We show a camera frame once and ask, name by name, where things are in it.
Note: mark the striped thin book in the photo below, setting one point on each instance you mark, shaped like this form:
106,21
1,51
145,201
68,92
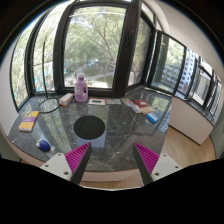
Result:
130,104

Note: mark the black window frame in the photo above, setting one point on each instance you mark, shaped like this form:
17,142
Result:
96,38

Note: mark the small beige box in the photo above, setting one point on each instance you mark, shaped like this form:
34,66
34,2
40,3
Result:
66,99

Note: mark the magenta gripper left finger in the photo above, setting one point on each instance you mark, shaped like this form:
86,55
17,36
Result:
70,166

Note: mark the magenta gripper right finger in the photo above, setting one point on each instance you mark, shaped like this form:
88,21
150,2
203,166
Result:
153,166

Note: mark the purple lotion bottle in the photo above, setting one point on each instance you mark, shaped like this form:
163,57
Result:
81,89

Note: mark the flat grey booklet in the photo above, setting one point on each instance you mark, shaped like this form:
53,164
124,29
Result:
111,101

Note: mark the yellow purple book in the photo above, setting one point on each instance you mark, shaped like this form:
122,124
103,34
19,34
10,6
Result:
29,121

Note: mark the blue small box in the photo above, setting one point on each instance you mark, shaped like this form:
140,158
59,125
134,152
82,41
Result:
152,117

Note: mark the red book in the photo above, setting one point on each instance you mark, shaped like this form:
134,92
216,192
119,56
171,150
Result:
144,106

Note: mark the round black mouse pad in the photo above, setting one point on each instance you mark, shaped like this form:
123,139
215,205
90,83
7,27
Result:
89,127

